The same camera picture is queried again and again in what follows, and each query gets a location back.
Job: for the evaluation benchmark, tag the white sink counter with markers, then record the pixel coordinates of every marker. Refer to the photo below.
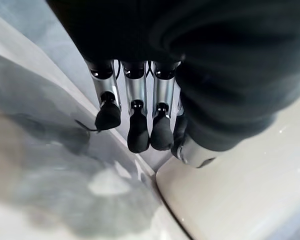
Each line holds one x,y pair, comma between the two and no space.
240,200

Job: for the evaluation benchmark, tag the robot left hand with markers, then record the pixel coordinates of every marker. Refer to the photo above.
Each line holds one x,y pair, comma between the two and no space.
215,62

